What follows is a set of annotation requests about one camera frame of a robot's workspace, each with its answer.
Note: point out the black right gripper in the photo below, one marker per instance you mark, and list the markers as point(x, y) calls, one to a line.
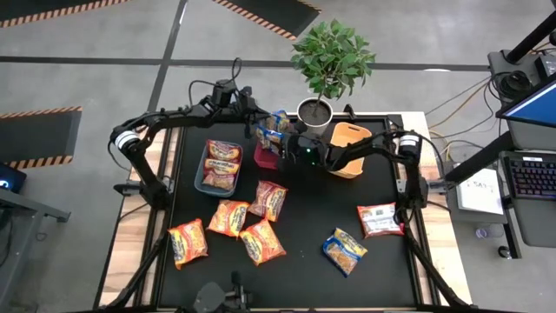
point(310, 152)

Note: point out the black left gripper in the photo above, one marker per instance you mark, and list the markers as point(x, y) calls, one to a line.
point(245, 108)

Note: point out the blue ramen noodle pack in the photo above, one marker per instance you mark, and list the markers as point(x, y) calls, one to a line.
point(269, 138)
point(281, 121)
point(345, 251)

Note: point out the orange ramen noodle pack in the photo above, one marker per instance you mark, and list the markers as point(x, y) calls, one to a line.
point(187, 242)
point(262, 242)
point(229, 218)

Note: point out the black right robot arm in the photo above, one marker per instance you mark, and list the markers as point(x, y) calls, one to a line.
point(373, 150)

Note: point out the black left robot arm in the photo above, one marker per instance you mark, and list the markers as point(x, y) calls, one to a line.
point(182, 116)

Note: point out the pink plastic bin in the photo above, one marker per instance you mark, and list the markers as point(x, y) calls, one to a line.
point(266, 158)

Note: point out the white plant pot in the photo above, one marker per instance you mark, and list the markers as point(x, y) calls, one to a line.
point(313, 128)

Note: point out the yellow plastic bin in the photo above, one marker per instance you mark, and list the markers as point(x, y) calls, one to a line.
point(352, 132)

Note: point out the blue-grey plastic bin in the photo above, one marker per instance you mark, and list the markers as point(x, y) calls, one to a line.
point(199, 176)

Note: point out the small green leafy tree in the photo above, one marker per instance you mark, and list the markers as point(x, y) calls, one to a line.
point(332, 56)

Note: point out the black hazard-striped floor mat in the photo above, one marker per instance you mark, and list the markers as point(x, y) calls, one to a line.
point(278, 13)
point(35, 135)
point(43, 11)

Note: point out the black table mat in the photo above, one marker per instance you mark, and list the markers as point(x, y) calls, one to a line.
point(304, 287)

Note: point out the black diagonal support bar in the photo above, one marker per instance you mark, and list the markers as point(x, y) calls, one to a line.
point(482, 156)

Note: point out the white labelled box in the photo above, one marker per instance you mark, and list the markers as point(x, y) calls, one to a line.
point(480, 191)

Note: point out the clear plastic bottle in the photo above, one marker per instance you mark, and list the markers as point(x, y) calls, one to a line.
point(483, 233)

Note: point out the grey equipment box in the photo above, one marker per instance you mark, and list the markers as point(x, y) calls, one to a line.
point(497, 61)

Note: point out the black caster wheel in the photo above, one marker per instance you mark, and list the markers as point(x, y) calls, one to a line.
point(504, 251)

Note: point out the grey side desk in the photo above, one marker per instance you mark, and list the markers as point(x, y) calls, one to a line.
point(30, 206)

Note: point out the black keyboard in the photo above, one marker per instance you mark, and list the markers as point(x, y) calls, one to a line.
point(532, 176)

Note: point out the black device with blue light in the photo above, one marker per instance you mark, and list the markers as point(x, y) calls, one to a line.
point(8, 178)

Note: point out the computer monitor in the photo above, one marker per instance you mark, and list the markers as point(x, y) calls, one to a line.
point(534, 106)

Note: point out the grey computer desk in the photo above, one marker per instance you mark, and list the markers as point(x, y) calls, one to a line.
point(538, 221)

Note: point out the black pole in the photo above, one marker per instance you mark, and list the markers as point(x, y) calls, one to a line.
point(532, 39)

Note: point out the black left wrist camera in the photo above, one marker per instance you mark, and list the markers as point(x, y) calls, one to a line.
point(223, 92)

